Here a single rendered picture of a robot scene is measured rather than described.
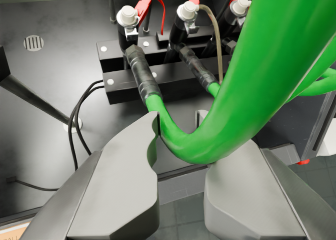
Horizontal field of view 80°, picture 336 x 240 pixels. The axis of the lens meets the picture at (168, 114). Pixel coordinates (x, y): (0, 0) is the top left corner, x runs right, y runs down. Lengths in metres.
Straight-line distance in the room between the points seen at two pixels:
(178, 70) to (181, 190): 0.22
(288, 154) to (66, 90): 0.52
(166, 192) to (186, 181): 0.04
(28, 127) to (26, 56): 0.17
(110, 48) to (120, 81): 0.07
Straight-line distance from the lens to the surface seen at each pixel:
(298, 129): 0.50
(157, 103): 0.16
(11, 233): 0.41
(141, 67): 0.21
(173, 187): 0.39
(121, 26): 0.28
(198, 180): 0.40
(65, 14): 0.65
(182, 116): 0.53
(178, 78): 0.39
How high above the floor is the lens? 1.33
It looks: 73 degrees down
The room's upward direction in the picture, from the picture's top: 39 degrees clockwise
